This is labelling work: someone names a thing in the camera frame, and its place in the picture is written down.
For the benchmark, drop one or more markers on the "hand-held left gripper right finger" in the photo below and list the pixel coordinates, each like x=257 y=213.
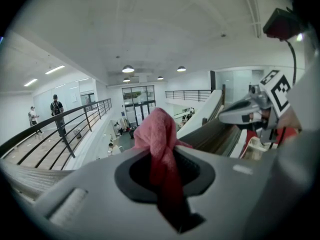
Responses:
x=225 y=196

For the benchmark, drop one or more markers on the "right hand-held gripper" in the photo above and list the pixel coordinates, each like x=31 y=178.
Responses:
x=277 y=89

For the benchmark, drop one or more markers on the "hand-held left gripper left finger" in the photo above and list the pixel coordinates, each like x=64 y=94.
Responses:
x=100 y=209

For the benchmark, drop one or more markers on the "dark wooden handrail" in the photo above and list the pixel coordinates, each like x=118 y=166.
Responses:
x=212 y=136

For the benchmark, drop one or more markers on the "pink cloth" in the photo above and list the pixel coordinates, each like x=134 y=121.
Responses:
x=160 y=131

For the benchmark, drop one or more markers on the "black metal balcony railing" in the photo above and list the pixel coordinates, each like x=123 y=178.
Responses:
x=187 y=95

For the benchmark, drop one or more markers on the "person's right hand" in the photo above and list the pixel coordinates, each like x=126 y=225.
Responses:
x=290 y=119

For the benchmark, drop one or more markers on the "red panel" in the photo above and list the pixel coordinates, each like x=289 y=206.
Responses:
x=250 y=136

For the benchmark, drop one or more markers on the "white staircase balustrade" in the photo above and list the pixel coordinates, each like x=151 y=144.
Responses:
x=207 y=109

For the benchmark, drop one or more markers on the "person's white shirt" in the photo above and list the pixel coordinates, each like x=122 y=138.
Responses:
x=307 y=96

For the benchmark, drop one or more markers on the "black dome pendant lamp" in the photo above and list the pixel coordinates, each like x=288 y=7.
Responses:
x=128 y=69
x=126 y=79
x=160 y=78
x=181 y=68

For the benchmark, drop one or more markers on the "small gray floor container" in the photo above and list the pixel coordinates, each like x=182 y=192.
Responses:
x=78 y=133

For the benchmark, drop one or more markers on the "white coats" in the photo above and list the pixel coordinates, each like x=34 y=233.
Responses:
x=122 y=124

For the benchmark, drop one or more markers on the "glass entrance doors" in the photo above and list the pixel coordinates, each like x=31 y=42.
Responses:
x=138 y=106

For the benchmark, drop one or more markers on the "frosted glass partition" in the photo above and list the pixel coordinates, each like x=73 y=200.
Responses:
x=62 y=96

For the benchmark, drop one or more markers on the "group of ceiling tube lights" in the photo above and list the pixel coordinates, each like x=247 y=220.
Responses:
x=55 y=69

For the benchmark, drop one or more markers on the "black head camera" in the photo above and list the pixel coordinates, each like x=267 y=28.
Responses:
x=282 y=24

